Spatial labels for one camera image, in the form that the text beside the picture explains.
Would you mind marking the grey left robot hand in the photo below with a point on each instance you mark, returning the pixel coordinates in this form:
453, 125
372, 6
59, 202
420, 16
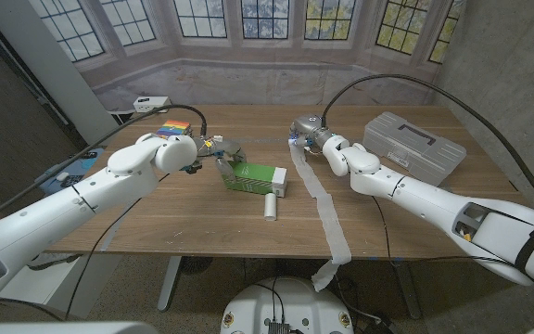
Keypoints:
225, 150

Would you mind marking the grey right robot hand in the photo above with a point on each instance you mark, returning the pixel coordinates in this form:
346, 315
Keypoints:
311, 132

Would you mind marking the green cardboard package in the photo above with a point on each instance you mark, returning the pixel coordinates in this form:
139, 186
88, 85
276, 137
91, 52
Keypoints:
253, 178

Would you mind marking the white bandage strip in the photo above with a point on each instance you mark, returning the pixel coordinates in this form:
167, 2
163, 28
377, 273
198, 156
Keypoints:
325, 209

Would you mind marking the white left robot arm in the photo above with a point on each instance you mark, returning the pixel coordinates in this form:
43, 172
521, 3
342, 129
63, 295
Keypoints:
63, 209

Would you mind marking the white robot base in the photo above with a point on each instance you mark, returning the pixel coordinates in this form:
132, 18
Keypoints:
285, 306

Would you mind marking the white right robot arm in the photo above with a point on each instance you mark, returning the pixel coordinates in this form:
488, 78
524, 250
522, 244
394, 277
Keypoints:
434, 199

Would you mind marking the white bandage roll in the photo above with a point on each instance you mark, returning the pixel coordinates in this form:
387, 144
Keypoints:
270, 209

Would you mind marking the grey clamshell container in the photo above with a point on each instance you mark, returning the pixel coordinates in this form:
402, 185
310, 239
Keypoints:
415, 144

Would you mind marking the colourful block print box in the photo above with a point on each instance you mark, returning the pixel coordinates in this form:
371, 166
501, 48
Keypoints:
173, 127

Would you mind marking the printed window backdrop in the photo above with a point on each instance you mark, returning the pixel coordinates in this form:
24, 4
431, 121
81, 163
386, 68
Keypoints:
267, 79

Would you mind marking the white power strip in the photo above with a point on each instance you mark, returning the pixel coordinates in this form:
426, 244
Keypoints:
151, 104

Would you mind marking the black remote control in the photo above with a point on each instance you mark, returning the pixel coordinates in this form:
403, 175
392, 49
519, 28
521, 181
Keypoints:
90, 155

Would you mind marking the short grey tape line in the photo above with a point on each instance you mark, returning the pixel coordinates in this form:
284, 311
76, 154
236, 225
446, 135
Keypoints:
111, 229

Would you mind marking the blue mat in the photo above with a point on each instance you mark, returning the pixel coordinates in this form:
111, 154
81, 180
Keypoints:
86, 169

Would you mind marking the grey table leg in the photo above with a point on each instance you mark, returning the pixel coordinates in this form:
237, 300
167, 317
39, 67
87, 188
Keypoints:
408, 287
169, 283

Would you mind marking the small white device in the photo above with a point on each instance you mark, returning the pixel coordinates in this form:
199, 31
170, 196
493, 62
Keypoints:
62, 176

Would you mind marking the white robot torso cover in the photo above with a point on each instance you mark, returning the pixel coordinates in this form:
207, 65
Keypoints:
63, 329

